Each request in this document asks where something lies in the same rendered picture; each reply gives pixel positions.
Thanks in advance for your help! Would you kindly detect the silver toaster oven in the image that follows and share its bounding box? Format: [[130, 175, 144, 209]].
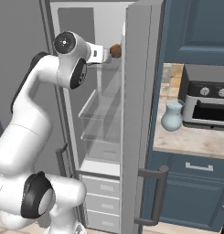
[[181, 63, 224, 133]]

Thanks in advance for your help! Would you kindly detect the brown bread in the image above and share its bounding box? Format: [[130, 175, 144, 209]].
[[110, 43, 123, 59]]

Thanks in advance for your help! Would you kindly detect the dark grey fridge door handle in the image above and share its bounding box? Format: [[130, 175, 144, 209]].
[[55, 142, 70, 178], [133, 165, 170, 227]]

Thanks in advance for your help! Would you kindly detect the blue wall cupboard door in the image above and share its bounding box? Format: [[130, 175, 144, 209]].
[[163, 0, 224, 67]]

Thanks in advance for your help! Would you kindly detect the glass fridge shelf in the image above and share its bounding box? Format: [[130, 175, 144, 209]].
[[85, 59, 123, 71], [78, 89, 123, 121], [80, 120, 123, 144]]

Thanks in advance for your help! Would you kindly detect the blue drawer front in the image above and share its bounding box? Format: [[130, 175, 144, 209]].
[[168, 153, 224, 183]]

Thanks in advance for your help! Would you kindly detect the white fridge drawer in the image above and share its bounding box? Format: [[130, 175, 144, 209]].
[[84, 193, 122, 217], [85, 209, 122, 234], [80, 175, 122, 199]]

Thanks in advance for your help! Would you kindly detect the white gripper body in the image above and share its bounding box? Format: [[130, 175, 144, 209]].
[[102, 45, 113, 65]]

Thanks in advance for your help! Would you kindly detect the silver drawer handle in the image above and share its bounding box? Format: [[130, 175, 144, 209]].
[[185, 161, 215, 173]]

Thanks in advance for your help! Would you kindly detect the blue base cupboard door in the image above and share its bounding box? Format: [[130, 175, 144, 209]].
[[142, 151, 224, 233]]

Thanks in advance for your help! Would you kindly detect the clear fridge crisper drawer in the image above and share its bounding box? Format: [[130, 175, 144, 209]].
[[85, 140, 122, 165]]

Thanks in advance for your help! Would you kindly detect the grey fridge door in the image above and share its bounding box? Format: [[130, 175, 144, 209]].
[[0, 0, 75, 184], [120, 0, 165, 234]]

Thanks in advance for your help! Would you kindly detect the pale blue pitcher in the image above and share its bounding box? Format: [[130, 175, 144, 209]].
[[160, 99, 186, 133]]

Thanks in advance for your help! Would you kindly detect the grey fridge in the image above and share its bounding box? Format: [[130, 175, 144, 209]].
[[39, 0, 139, 234]]

